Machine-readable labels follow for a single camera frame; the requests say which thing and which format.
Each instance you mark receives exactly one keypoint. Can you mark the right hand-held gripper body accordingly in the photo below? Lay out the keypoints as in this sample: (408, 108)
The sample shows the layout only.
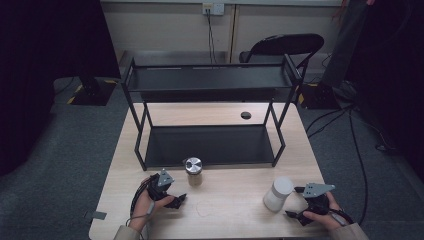
(316, 190)

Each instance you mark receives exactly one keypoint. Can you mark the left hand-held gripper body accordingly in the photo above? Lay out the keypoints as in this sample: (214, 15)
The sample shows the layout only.
(164, 179)

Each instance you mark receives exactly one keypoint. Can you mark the white plastic bottle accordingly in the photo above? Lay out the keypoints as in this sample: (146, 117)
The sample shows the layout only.
(276, 196)

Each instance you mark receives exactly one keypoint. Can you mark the silver metal cup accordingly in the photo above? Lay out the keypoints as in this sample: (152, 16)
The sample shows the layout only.
(193, 165)

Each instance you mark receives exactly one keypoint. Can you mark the black metal two-tier rack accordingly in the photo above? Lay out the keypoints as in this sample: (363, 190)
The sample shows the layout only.
(213, 146)

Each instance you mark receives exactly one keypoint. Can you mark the person's left hand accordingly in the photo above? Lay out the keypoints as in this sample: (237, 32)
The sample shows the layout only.
(141, 208)

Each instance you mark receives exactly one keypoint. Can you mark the person's right hand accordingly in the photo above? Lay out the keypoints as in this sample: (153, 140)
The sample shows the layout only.
(328, 220)

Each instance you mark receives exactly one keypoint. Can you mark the grey tape strip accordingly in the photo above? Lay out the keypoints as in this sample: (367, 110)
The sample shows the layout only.
(96, 215)

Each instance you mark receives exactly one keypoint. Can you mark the black stand base yellow tape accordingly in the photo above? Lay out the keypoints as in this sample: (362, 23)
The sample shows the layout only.
(318, 96)
(95, 93)

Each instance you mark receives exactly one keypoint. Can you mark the dark curtain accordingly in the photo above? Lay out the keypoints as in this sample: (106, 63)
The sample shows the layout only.
(393, 66)

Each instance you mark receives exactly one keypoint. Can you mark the black folding chair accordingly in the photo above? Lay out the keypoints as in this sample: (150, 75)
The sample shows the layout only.
(286, 43)

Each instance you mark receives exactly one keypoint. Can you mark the black curtain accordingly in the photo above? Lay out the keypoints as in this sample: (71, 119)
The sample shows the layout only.
(40, 66)

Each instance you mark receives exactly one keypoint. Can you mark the grey stand post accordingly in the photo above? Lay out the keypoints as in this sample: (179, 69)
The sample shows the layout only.
(346, 43)

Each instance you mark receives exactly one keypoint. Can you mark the white wall socket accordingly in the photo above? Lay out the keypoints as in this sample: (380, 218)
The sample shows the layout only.
(213, 8)

